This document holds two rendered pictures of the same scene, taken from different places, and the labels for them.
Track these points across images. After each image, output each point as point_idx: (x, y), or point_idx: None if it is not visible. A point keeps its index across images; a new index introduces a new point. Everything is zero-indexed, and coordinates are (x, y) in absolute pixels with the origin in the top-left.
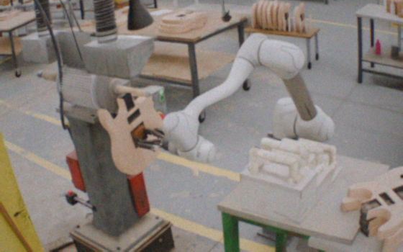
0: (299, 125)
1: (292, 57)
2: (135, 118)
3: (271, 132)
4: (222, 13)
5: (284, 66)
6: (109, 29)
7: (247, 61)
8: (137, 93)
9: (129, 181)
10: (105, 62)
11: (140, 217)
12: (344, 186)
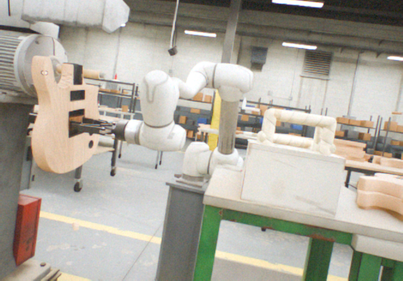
0: (217, 160)
1: (249, 75)
2: (78, 100)
3: (178, 173)
4: (170, 46)
5: (240, 82)
6: None
7: (203, 75)
8: (87, 72)
9: (20, 208)
10: (63, 2)
11: (18, 265)
12: None
